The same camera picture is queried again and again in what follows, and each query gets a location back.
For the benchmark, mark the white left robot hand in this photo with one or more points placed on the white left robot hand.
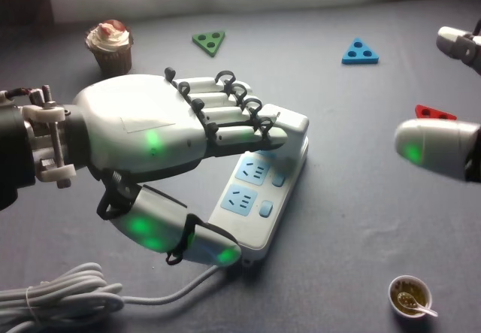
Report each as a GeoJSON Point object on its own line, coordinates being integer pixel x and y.
{"type": "Point", "coordinates": [131, 122]}

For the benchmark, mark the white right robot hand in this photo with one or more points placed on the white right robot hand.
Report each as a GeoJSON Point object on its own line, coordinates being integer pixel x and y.
{"type": "Point", "coordinates": [432, 145]}

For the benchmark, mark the white power strip blue sockets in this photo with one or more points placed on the white power strip blue sockets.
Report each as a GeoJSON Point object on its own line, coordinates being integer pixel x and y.
{"type": "Point", "coordinates": [248, 212]}

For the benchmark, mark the red triangle block with holes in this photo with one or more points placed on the red triangle block with holes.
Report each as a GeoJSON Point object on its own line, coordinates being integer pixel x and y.
{"type": "Point", "coordinates": [436, 114]}

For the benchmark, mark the toy cupcake white frosting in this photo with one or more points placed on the toy cupcake white frosting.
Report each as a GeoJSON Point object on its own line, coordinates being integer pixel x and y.
{"type": "Point", "coordinates": [111, 47]}

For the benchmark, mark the grey table cloth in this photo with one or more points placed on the grey table cloth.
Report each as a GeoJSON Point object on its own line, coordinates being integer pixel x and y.
{"type": "Point", "coordinates": [338, 205]}

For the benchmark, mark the green triangle block three holes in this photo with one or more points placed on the green triangle block three holes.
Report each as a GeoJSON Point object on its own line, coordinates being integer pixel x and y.
{"type": "Point", "coordinates": [210, 41]}

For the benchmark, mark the blue triangle block three holes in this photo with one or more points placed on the blue triangle block three holes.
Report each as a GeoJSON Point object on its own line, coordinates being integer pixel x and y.
{"type": "Point", "coordinates": [359, 53]}

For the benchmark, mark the small white bowl of soup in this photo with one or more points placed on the small white bowl of soup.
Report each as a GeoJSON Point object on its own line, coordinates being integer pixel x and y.
{"type": "Point", "coordinates": [409, 295]}

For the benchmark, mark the small white spoon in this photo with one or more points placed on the small white spoon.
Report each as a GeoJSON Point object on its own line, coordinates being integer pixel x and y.
{"type": "Point", "coordinates": [407, 300]}

